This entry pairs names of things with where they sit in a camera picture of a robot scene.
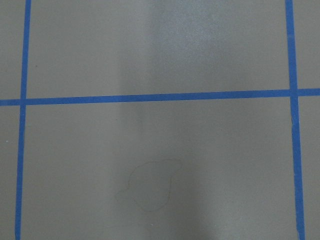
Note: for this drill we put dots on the brown paper table cover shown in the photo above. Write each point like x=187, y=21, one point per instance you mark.
x=159, y=119

